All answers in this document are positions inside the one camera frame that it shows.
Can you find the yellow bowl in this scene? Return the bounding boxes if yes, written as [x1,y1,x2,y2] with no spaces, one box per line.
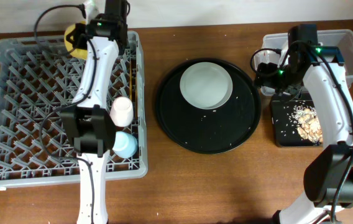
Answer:
[64,21,88,60]

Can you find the food scraps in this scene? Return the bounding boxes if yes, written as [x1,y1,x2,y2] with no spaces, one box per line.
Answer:
[289,105,323,144]

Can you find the pink cup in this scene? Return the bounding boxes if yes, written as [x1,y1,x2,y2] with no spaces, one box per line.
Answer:
[110,96,134,127]

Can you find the blue cup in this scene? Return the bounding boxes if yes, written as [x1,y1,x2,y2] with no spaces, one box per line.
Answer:
[112,131,138,159]

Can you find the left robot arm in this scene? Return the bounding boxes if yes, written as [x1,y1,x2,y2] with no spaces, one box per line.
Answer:
[60,19,127,223]

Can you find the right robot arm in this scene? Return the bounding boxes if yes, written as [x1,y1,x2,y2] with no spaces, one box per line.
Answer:
[253,41,353,223]

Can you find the grey dishwasher rack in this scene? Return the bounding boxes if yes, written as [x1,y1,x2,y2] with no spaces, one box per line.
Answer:
[0,31,149,191]

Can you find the clear plastic bin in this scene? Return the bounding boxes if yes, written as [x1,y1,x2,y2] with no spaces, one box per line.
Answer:
[262,29,353,88]

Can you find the black rectangular bin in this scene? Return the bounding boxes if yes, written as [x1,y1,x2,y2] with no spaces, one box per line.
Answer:
[270,93,321,147]

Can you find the grey plate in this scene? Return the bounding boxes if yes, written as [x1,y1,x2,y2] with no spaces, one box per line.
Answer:
[180,62,233,110]

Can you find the round black tray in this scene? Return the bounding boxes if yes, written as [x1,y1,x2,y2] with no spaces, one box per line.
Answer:
[154,58,261,154]

